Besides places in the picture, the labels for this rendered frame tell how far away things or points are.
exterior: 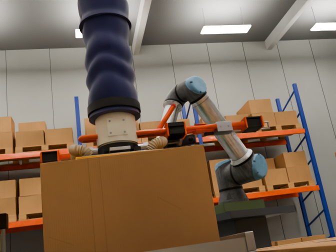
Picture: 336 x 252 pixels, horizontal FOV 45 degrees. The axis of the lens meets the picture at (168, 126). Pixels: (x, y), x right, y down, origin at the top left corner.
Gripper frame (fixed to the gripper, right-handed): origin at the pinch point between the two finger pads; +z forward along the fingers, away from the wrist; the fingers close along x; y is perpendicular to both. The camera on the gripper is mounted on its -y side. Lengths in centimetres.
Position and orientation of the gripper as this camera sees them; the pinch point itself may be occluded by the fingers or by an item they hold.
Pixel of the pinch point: (180, 131)
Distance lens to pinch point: 176.4
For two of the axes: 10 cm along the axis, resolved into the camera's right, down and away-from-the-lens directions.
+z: 1.4, -3.2, -9.4
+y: -9.8, 0.8, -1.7
